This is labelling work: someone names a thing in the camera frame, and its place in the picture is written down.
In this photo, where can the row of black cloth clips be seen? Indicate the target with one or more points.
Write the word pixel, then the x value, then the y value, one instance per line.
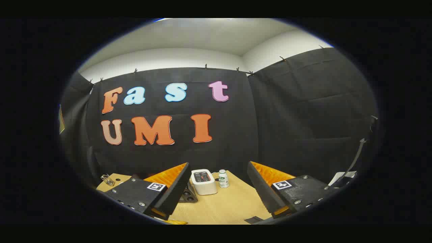
pixel 205 66

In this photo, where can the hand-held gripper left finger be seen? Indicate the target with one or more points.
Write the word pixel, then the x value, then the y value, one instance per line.
pixel 175 189

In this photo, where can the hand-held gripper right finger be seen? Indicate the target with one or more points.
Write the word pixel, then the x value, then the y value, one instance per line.
pixel 261 187

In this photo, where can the small white green-label bottle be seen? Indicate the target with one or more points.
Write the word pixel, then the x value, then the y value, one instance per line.
pixel 223 179

